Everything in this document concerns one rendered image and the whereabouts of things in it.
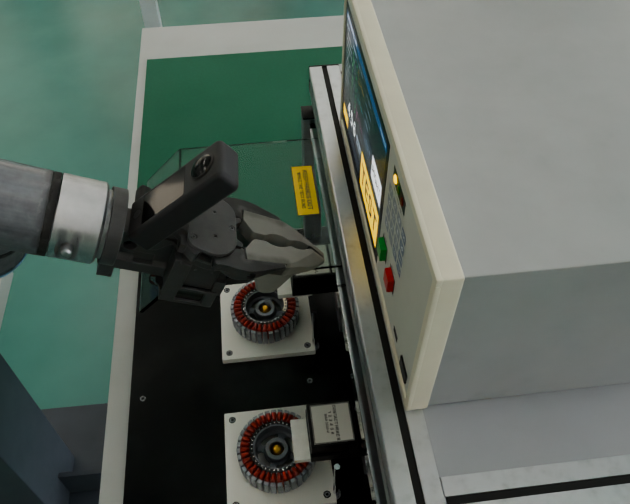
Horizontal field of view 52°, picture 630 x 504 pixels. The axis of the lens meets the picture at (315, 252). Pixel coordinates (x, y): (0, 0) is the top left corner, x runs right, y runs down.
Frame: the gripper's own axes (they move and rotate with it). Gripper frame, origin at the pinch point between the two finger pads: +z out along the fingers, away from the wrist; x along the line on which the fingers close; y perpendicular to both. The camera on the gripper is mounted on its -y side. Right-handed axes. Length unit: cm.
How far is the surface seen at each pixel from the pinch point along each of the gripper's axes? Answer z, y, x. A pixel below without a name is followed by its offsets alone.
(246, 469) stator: 6.5, 38.1, 6.4
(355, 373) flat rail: 9.6, 11.6, 6.0
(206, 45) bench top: 5, 46, -108
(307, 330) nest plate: 17.9, 36.4, -17.0
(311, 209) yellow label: 6.6, 10.4, -17.4
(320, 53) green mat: 31, 34, -101
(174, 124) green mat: -2, 49, -77
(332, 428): 15.0, 27.9, 4.5
